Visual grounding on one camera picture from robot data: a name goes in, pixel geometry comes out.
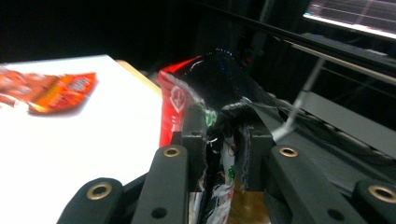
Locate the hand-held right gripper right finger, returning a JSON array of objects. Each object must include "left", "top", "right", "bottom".
[{"left": 241, "top": 111, "right": 277, "bottom": 192}]

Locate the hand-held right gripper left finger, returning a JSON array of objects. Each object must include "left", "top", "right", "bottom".
[{"left": 181, "top": 105, "right": 208, "bottom": 192}]

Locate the black and red seasoning packet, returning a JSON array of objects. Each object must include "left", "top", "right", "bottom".
[{"left": 156, "top": 48, "right": 283, "bottom": 224}]

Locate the white table sheet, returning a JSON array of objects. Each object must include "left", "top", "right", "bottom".
[{"left": 0, "top": 54, "right": 164, "bottom": 224}]

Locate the orange-red seasoning packet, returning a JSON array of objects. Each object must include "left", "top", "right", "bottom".
[{"left": 0, "top": 66, "right": 98, "bottom": 116}]

